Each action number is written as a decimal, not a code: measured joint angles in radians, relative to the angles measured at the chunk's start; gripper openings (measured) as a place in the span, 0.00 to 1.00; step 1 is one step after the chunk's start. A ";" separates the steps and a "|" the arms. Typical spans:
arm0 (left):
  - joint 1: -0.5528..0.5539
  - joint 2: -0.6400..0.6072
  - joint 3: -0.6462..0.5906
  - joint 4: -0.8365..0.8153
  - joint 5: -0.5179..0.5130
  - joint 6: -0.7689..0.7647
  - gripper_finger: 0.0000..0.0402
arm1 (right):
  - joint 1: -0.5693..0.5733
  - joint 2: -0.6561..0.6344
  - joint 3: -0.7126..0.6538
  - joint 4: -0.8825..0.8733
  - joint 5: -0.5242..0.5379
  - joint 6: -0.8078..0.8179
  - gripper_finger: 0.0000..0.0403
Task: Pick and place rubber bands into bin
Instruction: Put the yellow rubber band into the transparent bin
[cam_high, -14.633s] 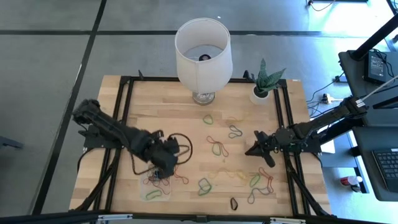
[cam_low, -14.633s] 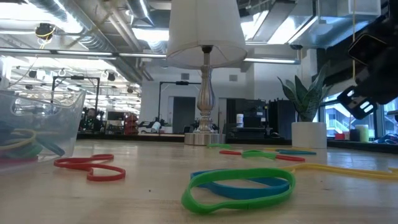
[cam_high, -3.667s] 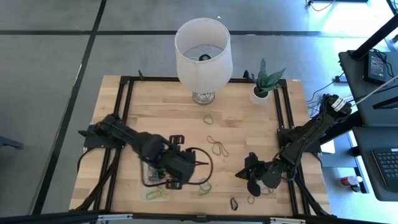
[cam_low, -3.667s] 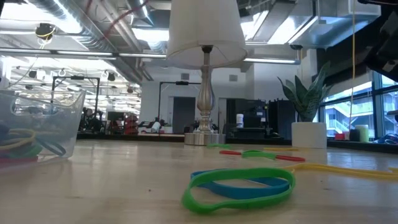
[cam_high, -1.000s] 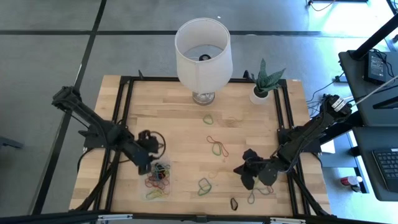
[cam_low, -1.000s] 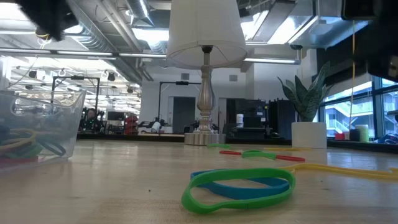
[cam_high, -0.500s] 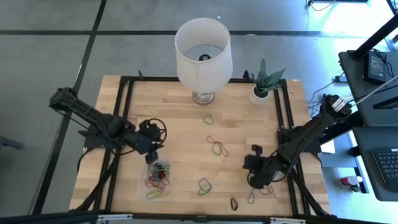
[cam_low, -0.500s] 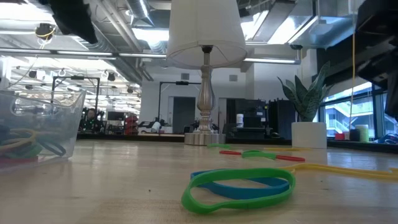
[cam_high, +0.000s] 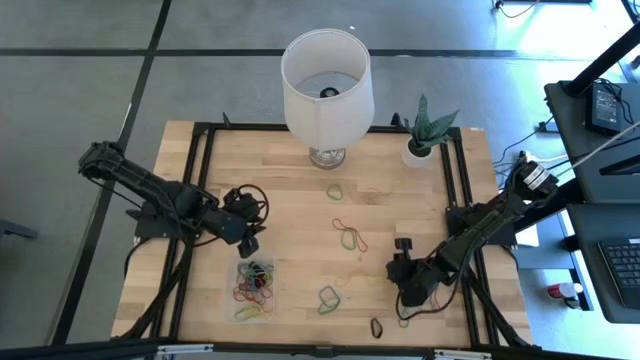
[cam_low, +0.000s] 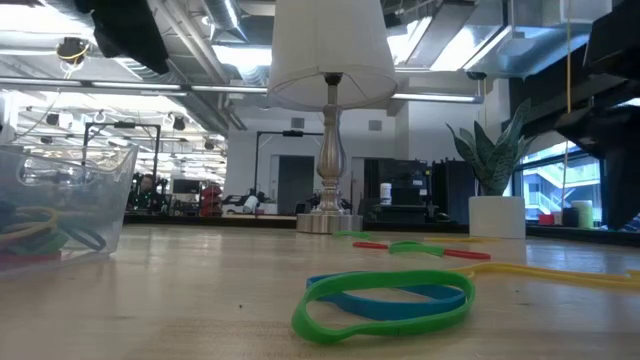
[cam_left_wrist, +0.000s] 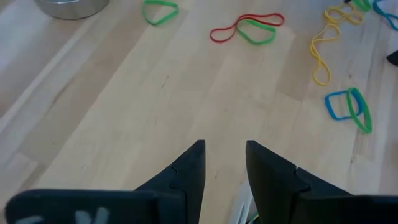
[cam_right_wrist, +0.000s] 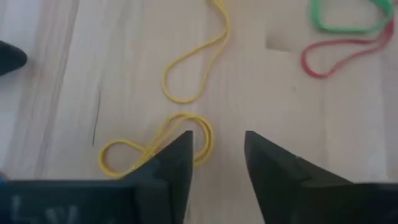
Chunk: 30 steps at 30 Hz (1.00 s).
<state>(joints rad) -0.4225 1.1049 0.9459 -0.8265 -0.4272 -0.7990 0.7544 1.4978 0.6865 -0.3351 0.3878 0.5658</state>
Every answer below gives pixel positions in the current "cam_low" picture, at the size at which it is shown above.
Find ceiling light bar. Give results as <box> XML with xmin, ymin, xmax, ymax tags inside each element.
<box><xmin>0</xmin><ymin>77</ymin><xmax>270</xmax><ymax>96</ymax></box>
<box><xmin>391</xmin><ymin>91</ymin><xmax>485</xmax><ymax>105</ymax></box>

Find red shelf cart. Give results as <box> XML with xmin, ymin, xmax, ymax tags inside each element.
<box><xmin>199</xmin><ymin>184</ymin><xmax>224</xmax><ymax>218</ymax></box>

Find red rubber band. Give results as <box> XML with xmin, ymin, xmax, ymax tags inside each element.
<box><xmin>352</xmin><ymin>241</ymin><xmax>492</xmax><ymax>261</ymax></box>

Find rectangular metal ceiling duct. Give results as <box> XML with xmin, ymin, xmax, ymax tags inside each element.
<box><xmin>429</xmin><ymin>0</ymin><xmax>614</xmax><ymax>80</ymax></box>

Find round silver ceiling duct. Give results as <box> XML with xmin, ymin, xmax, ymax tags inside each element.
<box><xmin>202</xmin><ymin>0</ymin><xmax>250</xmax><ymax>45</ymax></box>

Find person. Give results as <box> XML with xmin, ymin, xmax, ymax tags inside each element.
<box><xmin>127</xmin><ymin>172</ymin><xmax>170</xmax><ymax>214</ymax></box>

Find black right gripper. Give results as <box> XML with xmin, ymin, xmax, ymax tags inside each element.
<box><xmin>553</xmin><ymin>102</ymin><xmax>640</xmax><ymax>232</ymax></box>

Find black equipment cabinet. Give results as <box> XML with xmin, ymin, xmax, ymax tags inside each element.
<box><xmin>363</xmin><ymin>158</ymin><xmax>433</xmax><ymax>224</ymax></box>

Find black monitor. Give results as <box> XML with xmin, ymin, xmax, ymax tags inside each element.
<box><xmin>172</xmin><ymin>178</ymin><xmax>202</xmax><ymax>196</ymax></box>

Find wide blue rubber band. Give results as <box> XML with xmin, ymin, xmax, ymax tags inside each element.
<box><xmin>305</xmin><ymin>272</ymin><xmax>469</xmax><ymax>322</ymax></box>

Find black metal frame rig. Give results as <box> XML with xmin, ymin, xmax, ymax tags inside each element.
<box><xmin>253</xmin><ymin>129</ymin><xmax>326</xmax><ymax>197</ymax></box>
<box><xmin>83</xmin><ymin>121</ymin><xmax>163</xmax><ymax>194</ymax></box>

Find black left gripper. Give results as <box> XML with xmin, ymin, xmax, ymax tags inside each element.
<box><xmin>74</xmin><ymin>0</ymin><xmax>171</xmax><ymax>76</ymax></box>

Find clear plastic bin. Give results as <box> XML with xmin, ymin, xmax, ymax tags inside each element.
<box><xmin>0</xmin><ymin>143</ymin><xmax>140</xmax><ymax>274</ymax></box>

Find white shade silver table lamp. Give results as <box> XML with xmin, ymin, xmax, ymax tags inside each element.
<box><xmin>267</xmin><ymin>0</ymin><xmax>400</xmax><ymax>235</ymax></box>

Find black hanging device yellow cable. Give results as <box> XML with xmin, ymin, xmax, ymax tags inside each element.
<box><xmin>55</xmin><ymin>36</ymin><xmax>92</xmax><ymax>66</ymax></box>

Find wide green rubber band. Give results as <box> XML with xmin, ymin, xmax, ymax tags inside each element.
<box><xmin>291</xmin><ymin>269</ymin><xmax>477</xmax><ymax>345</ymax></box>

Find pale green cylinder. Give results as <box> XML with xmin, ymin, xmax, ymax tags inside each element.
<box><xmin>571</xmin><ymin>199</ymin><xmax>596</xmax><ymax>230</ymax></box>

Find snake plant in white pot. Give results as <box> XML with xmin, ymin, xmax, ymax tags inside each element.
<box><xmin>446</xmin><ymin>98</ymin><xmax>537</xmax><ymax>240</ymax></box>

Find tall black cabinet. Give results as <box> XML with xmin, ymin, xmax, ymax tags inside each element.
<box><xmin>431</xmin><ymin>159</ymin><xmax>477</xmax><ymax>226</ymax></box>

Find grey door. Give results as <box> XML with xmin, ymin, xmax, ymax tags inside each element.
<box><xmin>276</xmin><ymin>154</ymin><xmax>316</xmax><ymax>217</ymax></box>

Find yellow hanging cord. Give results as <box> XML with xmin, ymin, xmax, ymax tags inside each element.
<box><xmin>561</xmin><ymin>0</ymin><xmax>574</xmax><ymax>204</ymax></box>

